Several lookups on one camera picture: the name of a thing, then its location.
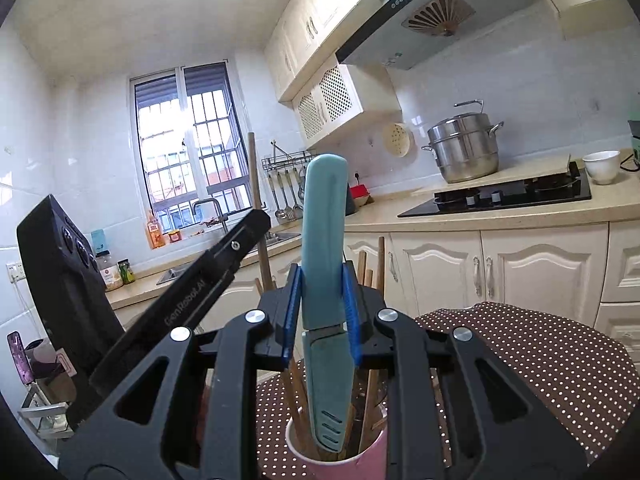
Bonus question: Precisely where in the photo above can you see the pink paper cup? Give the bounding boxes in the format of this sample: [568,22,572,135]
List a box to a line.
[285,412,390,480]

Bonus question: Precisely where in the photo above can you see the cream upper wall cabinets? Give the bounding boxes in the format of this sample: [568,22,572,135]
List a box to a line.
[262,0,436,103]

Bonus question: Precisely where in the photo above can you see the steel sink faucet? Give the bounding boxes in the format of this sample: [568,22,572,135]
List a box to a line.
[192,198,229,234]

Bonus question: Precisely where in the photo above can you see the black glass gas stove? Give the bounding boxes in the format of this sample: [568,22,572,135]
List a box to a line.
[397,161,592,219]

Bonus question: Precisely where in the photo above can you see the cream lower kitchen cabinets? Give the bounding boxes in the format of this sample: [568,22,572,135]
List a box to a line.
[107,222,640,367]

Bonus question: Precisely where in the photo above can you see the brown polka dot tablecloth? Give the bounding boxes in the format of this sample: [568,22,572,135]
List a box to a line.
[255,302,627,480]

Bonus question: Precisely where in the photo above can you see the barred kitchen window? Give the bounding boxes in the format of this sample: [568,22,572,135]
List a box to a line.
[129,62,254,221]

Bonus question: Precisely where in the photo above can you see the wall-mounted wire utensil rack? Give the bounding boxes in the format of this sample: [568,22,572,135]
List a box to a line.
[261,141,314,171]

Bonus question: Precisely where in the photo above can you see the white storage rack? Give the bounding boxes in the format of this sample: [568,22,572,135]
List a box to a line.
[19,350,77,437]

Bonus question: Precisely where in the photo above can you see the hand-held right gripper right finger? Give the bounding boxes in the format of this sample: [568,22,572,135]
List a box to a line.
[341,260,588,480]

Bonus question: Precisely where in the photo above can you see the bunch of chopsticks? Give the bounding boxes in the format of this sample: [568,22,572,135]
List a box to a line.
[255,236,389,463]

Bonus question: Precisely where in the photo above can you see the grey range hood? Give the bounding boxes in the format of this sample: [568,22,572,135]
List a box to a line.
[335,0,561,72]

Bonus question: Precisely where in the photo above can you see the small lattice door cabinet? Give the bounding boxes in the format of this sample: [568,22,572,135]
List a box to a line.
[290,55,404,150]

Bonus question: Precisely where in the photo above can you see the purple plastic object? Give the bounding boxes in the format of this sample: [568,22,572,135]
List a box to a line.
[7,331,34,384]

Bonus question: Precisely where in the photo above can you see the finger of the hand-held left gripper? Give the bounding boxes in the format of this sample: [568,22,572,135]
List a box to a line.
[200,208,272,273]

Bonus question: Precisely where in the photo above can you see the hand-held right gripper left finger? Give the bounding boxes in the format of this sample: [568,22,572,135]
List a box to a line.
[57,264,304,480]

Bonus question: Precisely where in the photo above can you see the teal sheathed knife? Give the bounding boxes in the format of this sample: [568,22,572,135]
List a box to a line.
[299,154,357,462]

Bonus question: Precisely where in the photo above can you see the white ceramic bowl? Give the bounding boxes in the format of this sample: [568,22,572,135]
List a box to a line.
[582,150,622,185]

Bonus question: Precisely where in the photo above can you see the steel kitchen sink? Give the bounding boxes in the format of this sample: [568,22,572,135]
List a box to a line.
[156,230,302,286]

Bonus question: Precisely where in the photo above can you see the long wooden chopstick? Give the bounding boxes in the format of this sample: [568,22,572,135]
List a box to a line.
[248,132,276,292]

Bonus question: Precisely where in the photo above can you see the round perforated cream tray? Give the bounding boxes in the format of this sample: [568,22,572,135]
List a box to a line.
[382,122,412,158]

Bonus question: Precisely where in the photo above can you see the white label glass jar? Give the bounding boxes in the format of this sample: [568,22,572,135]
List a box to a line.
[95,252,125,292]

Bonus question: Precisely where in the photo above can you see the steel steamer pot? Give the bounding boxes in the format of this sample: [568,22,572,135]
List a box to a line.
[421,100,505,184]

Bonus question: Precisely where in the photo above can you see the orange detergent bottle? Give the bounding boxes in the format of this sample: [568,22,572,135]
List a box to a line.
[145,209,167,250]

